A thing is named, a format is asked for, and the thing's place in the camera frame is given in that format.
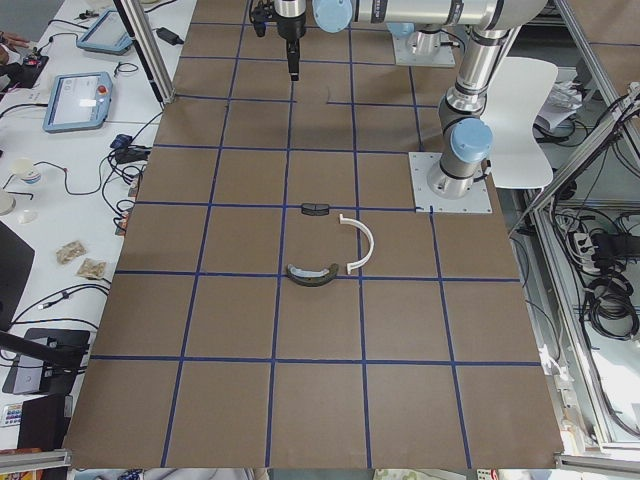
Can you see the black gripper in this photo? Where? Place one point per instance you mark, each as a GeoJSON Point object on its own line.
{"type": "Point", "coordinates": [290, 29]}

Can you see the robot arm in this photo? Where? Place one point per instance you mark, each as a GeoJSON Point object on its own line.
{"type": "Point", "coordinates": [494, 26]}

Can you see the black power adapter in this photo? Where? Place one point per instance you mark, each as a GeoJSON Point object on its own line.
{"type": "Point", "coordinates": [169, 36]}

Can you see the black brake pad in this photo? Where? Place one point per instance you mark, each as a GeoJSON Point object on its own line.
{"type": "Point", "coordinates": [315, 209]}

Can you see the far blue teach pendant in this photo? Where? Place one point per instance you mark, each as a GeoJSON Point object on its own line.
{"type": "Point", "coordinates": [106, 35]}

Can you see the blue teach pendant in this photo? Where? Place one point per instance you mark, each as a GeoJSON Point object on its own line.
{"type": "Point", "coordinates": [106, 35]}
{"type": "Point", "coordinates": [78, 102]}

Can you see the near blue teach pendant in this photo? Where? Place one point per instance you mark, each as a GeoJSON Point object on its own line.
{"type": "Point", "coordinates": [78, 102]}

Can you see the white chair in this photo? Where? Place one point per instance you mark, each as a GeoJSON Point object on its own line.
{"type": "Point", "coordinates": [515, 96]}

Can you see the dark green brake shoe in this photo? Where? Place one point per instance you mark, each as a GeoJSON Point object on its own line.
{"type": "Point", "coordinates": [310, 278]}

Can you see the snack packet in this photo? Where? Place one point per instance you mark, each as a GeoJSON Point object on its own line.
{"type": "Point", "coordinates": [92, 269]}
{"type": "Point", "coordinates": [69, 252]}

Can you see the black monitor stand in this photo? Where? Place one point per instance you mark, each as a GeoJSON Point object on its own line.
{"type": "Point", "coordinates": [47, 360]}

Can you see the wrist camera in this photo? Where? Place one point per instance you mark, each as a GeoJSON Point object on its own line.
{"type": "Point", "coordinates": [259, 15]}

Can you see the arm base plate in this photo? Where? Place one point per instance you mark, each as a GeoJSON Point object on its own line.
{"type": "Point", "coordinates": [435, 192]}
{"type": "Point", "coordinates": [428, 49]}

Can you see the aluminium frame post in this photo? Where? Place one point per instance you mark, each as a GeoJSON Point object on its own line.
{"type": "Point", "coordinates": [139, 30]}

